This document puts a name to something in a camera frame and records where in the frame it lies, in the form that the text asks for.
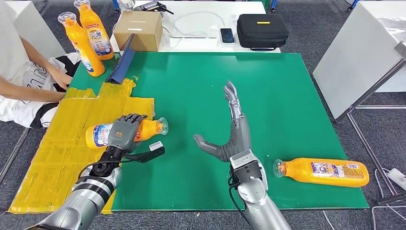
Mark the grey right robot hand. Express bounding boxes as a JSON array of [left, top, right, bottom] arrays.
[[193, 80, 252, 163]]

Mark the person's left hand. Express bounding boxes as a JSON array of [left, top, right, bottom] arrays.
[[47, 65, 73, 91]]

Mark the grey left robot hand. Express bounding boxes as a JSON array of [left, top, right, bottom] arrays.
[[108, 114, 148, 155]]

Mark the orange detergent bottle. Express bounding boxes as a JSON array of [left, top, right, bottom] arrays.
[[273, 158, 370, 188], [73, 0, 115, 61], [85, 117, 169, 150], [57, 12, 106, 78]]

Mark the white desk panel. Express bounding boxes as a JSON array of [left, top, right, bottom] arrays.
[[6, 0, 66, 59], [312, 2, 406, 121]]

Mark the person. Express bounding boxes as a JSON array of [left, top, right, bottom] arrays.
[[0, 0, 81, 129]]

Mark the dark blue folder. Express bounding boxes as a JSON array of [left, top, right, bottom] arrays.
[[105, 33, 135, 85]]

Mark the yellow tape sheet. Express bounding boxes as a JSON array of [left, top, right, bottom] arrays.
[[8, 78, 156, 215]]

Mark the green table mat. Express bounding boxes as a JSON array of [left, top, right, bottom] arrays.
[[69, 52, 370, 211]]

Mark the grey metal desk leg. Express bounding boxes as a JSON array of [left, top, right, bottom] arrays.
[[0, 126, 31, 184]]

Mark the cardboard box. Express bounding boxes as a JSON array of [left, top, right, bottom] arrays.
[[113, 11, 163, 52]]

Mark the clear plastic container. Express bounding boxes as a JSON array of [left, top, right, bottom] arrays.
[[118, 0, 136, 12]]

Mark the smartphone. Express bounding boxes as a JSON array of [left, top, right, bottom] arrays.
[[219, 28, 236, 45]]

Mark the black zip case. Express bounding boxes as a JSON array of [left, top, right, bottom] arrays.
[[237, 13, 290, 51]]

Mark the black handheld tool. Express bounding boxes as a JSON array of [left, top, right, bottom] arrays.
[[135, 0, 175, 15]]

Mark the white table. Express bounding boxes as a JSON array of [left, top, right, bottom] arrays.
[[106, 0, 282, 53]]

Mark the white extension socket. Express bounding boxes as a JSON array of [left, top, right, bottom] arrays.
[[385, 167, 406, 191]]

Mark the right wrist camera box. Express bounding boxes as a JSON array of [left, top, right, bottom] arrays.
[[229, 149, 267, 191]]

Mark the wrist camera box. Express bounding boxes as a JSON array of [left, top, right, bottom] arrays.
[[124, 141, 166, 164], [229, 149, 267, 191]]

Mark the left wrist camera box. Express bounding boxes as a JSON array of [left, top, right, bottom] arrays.
[[124, 141, 166, 164]]

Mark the white cable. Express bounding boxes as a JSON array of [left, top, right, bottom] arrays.
[[162, 11, 226, 40]]

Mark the grey metal desk frame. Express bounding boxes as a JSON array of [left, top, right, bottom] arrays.
[[333, 40, 406, 206]]

